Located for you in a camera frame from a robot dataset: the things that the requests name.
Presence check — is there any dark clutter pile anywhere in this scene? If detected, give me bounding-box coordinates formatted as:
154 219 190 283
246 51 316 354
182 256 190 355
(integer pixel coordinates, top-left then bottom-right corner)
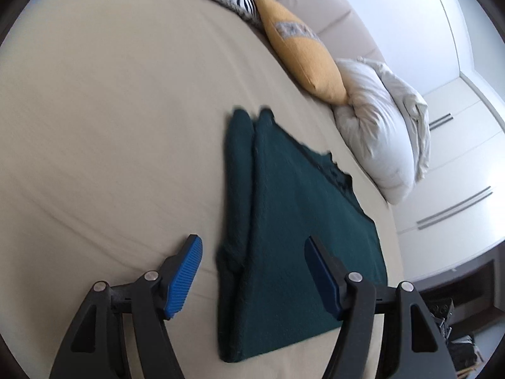
432 299 484 377

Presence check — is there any white wardrobe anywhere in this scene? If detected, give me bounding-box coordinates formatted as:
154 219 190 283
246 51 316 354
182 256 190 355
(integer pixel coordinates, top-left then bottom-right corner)
390 71 505 273

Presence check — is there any dark green sweater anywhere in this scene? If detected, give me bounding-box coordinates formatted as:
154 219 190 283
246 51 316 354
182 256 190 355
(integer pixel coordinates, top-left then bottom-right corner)
216 105 388 364

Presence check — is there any beige bed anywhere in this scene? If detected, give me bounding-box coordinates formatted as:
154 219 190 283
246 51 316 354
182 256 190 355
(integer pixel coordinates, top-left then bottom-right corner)
0 0 399 379

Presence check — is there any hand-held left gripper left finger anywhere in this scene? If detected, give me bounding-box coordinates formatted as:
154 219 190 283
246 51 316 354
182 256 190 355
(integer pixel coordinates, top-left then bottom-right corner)
49 234 204 379

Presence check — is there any dark wooden cabinet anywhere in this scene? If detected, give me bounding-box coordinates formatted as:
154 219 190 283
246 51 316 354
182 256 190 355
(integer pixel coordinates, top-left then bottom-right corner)
412 258 497 326

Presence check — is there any beige padded headboard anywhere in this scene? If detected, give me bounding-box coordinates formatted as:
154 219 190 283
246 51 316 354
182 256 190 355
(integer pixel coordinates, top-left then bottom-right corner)
229 0 385 62

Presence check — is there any yellow pillow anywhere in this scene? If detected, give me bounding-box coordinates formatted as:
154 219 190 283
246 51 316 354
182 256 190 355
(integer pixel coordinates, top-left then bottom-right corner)
252 0 348 106

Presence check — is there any white duvet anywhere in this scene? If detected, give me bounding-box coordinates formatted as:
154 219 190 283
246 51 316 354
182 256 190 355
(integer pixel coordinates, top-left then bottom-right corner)
333 57 431 205

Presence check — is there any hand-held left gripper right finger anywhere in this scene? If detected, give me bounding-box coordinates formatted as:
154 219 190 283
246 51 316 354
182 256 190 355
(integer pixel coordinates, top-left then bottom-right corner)
305 236 460 379

